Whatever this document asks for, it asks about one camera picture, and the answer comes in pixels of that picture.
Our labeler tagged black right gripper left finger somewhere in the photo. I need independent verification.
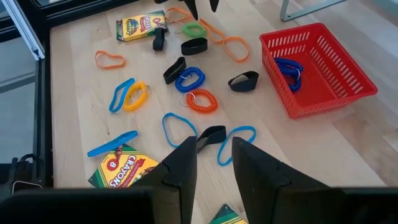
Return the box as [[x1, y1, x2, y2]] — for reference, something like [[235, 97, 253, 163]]
[[133, 136, 198, 224]]

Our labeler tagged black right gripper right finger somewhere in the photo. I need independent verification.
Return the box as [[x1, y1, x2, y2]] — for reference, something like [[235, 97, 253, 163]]
[[231, 136, 327, 224]]

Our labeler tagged green coil wrist keychain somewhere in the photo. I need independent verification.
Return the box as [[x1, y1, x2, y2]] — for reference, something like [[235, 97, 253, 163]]
[[181, 21, 208, 39]]

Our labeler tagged blue rubber band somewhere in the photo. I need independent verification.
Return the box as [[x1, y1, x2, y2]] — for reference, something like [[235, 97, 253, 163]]
[[216, 125, 257, 167], [86, 130, 139, 158], [108, 77, 136, 114], [161, 112, 198, 149]]

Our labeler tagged yellow green Crayola crayon box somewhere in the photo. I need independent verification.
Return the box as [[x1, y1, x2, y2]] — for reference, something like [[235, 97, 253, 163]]
[[116, 10, 169, 43], [88, 143, 160, 189], [210, 203, 248, 224]]

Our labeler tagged orange coil wrist keychain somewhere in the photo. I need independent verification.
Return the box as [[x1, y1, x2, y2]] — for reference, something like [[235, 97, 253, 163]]
[[181, 88, 219, 114]]

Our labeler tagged blue coil wrist keychain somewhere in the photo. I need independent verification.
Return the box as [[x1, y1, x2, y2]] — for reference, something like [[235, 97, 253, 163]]
[[279, 70, 303, 93], [273, 57, 305, 77], [174, 66, 206, 94]]

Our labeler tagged yellow coil wrist keychain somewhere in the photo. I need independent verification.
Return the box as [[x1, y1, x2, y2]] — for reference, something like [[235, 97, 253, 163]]
[[123, 81, 150, 113]]

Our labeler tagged red plastic basket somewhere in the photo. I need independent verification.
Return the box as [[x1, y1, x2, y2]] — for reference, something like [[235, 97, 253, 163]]
[[259, 22, 379, 120]]

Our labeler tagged orange rubber band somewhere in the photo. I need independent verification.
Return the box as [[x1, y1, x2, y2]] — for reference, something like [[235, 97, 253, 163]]
[[164, 7, 194, 24], [221, 35, 251, 63], [198, 18, 227, 45], [94, 50, 127, 70]]

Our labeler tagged wide black silicone wristband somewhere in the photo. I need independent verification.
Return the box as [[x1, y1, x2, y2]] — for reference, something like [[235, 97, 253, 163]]
[[227, 70, 260, 93]]

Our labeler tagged pale green mesh shelf riser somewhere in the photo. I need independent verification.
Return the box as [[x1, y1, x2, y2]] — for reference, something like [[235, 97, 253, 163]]
[[279, 0, 346, 22]]

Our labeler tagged silver aluminium rail bracket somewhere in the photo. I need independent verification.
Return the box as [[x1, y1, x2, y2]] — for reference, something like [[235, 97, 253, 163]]
[[1, 0, 46, 62]]

